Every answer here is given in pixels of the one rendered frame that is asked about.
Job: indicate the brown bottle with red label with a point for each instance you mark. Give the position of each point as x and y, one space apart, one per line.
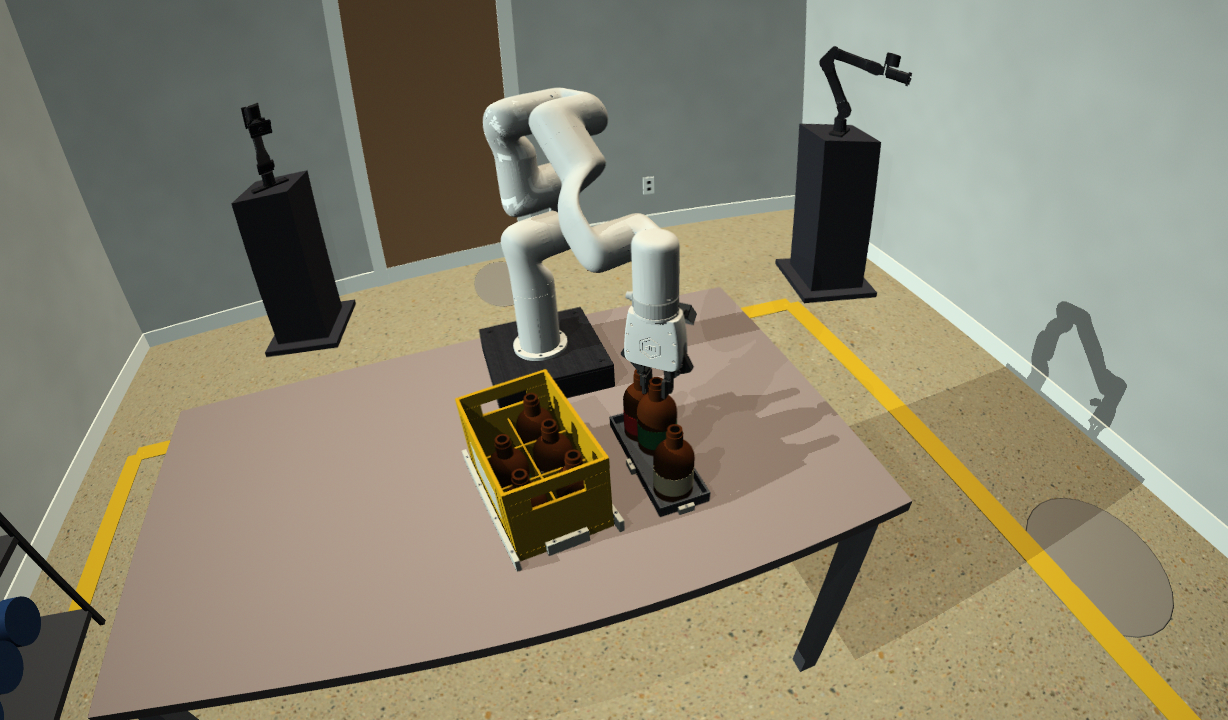
631 398

